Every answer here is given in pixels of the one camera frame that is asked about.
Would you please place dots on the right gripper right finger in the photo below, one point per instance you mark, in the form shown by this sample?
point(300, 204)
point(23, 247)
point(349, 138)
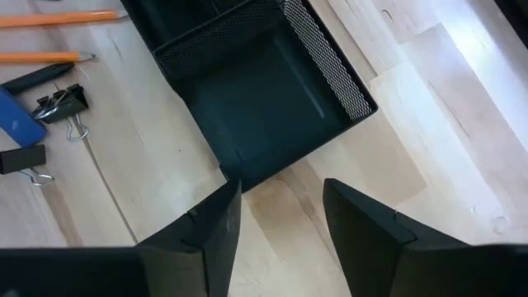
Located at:
point(371, 247)

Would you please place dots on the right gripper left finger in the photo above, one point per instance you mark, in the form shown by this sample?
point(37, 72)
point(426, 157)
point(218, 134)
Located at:
point(206, 247)

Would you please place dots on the black mesh desk organizer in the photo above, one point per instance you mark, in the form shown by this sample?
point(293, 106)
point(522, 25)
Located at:
point(264, 103)

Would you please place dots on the black binder clip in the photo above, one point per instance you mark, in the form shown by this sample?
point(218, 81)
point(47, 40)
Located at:
point(66, 105)
point(20, 158)

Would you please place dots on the thick black marker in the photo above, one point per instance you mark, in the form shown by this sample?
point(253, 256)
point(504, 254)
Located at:
point(37, 78)

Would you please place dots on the orange pencil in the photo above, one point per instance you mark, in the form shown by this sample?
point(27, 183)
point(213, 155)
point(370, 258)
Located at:
point(53, 19)
point(37, 57)

